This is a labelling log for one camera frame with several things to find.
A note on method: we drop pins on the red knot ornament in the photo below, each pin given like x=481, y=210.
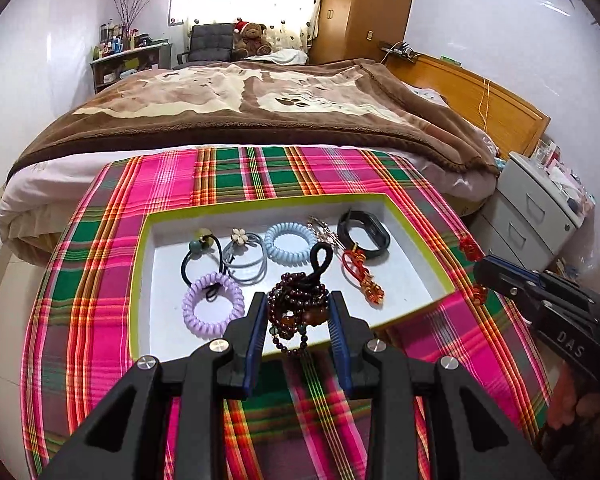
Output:
x=372, y=292
x=470, y=248

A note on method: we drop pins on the bed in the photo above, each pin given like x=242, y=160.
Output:
x=25, y=220

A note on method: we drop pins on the grey chair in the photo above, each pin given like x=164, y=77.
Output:
x=210, y=42

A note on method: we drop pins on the brown teddy bear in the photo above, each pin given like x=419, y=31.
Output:
x=252, y=37

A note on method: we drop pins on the shelf with bottles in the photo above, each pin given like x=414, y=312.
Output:
x=125, y=67

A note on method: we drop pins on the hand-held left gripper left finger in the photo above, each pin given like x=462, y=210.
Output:
x=257, y=350

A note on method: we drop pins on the person's right hand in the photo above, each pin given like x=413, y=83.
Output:
x=570, y=400

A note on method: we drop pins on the black wrist band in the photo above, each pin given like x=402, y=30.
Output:
x=375, y=246

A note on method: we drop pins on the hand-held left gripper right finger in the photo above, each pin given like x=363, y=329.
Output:
x=340, y=350

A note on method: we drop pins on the white nightstand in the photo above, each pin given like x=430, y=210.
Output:
x=525, y=215

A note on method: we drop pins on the wooden headboard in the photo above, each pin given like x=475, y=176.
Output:
x=480, y=95

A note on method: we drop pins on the pink green plaid cloth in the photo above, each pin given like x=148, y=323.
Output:
x=100, y=260

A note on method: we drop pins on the wooden wardrobe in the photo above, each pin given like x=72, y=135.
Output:
x=365, y=5

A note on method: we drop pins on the brown patterned blanket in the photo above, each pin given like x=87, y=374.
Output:
x=230, y=110

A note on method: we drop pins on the clutter of small bottles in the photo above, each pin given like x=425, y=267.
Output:
x=562, y=175

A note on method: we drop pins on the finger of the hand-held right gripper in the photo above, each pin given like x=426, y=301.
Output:
x=505, y=292
x=525, y=272

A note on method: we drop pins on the yellow-green shallow box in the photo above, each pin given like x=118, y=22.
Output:
x=405, y=290

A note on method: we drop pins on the vase of purple branches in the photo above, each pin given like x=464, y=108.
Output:
x=132, y=7

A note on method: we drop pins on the group of toiletry bottles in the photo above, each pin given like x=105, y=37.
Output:
x=117, y=45

